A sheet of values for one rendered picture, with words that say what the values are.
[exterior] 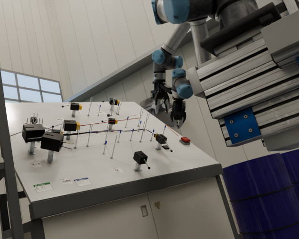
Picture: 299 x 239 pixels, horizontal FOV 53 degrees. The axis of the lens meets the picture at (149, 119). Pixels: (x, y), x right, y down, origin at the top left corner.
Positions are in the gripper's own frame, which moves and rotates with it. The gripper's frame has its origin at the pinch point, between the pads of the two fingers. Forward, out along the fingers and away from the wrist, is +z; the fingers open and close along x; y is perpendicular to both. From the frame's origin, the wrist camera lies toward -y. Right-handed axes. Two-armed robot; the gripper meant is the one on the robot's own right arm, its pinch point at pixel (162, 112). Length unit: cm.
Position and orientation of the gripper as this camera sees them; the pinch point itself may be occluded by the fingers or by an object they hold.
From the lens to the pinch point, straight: 188.4
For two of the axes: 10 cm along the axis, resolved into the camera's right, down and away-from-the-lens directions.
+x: -7.9, 0.4, -6.1
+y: -6.1, -0.1, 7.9
